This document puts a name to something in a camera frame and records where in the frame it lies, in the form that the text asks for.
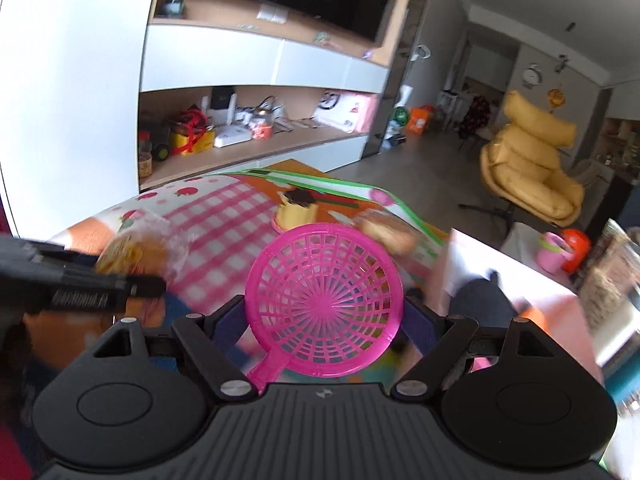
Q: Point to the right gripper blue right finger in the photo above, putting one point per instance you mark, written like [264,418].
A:
[442,342]

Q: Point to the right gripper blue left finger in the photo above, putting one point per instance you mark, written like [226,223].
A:
[203,343]

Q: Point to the black plush toy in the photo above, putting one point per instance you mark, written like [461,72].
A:
[483,300]

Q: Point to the packaged bread bun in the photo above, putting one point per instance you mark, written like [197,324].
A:
[140,251]

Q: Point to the pink plastic strainer basket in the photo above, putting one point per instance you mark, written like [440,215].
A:
[322,300]

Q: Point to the colourful play mat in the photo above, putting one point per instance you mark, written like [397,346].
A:
[228,220]

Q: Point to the pink cardboard box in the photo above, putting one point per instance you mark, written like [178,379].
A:
[559,310]

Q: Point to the yellow pudding toy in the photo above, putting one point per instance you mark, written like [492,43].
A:
[298,207]

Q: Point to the orange plastic bucket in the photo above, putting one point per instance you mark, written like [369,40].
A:
[580,244]

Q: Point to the large glass nut jar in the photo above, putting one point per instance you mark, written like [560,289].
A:
[611,272]

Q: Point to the yellow lounge chair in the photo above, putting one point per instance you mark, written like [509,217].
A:
[522,163]

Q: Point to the white flat box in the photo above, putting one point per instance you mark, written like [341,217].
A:
[230,135]

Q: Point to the orange paper bag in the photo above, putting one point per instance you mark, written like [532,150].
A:
[419,118]

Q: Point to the watermelon ball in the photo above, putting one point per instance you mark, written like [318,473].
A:
[401,115]

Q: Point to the white SF parcel box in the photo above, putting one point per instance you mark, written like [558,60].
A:
[350,112]

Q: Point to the orange hanging ornament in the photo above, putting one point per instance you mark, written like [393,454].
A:
[556,98]

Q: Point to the panda wall clock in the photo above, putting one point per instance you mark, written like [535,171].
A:
[532,76]

